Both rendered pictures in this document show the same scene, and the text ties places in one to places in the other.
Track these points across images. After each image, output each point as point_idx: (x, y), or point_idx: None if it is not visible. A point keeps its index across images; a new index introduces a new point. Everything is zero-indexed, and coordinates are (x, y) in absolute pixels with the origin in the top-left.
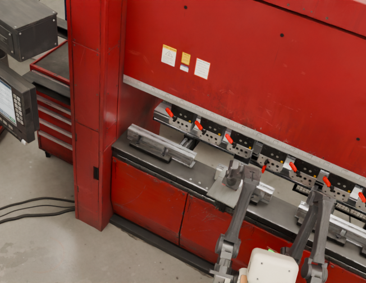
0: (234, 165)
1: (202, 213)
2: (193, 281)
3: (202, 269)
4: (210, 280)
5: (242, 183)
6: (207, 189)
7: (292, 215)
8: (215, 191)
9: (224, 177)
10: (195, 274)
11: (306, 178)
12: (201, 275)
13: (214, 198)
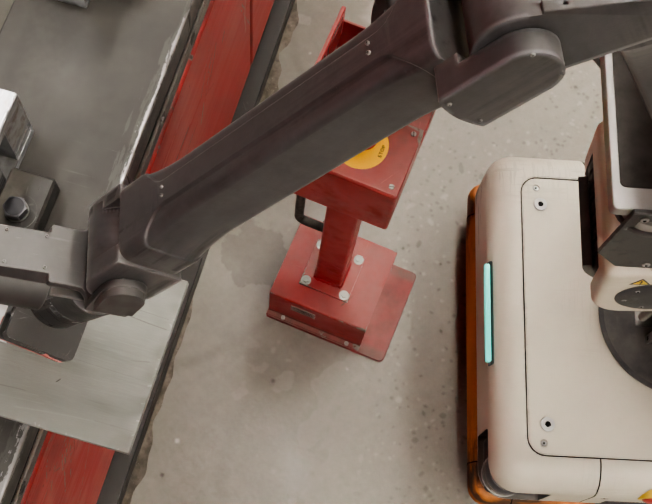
0: (35, 256)
1: (52, 488)
2: (180, 501)
3: (128, 475)
4: (163, 438)
5: (647, 47)
6: None
7: (85, 18)
8: (89, 400)
9: (38, 341)
10: (149, 502)
11: None
12: (151, 476)
13: (146, 403)
